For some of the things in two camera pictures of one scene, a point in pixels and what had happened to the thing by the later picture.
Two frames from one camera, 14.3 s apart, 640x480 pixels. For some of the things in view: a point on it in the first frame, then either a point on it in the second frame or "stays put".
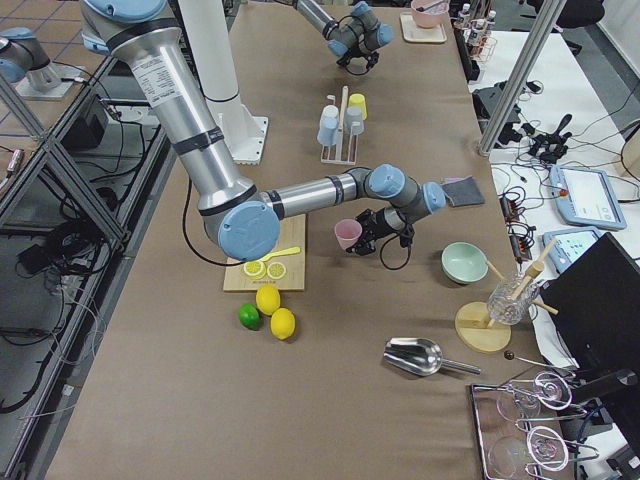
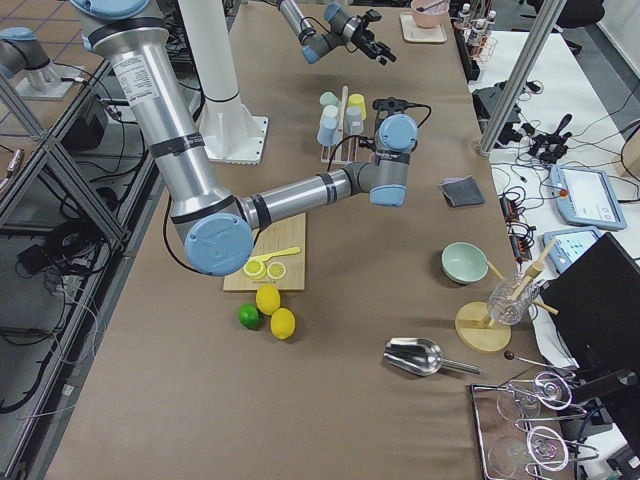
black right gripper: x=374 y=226 -> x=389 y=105
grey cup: x=354 y=120 stays put
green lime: x=249 y=316 stays put
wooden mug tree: x=473 y=324 stays put
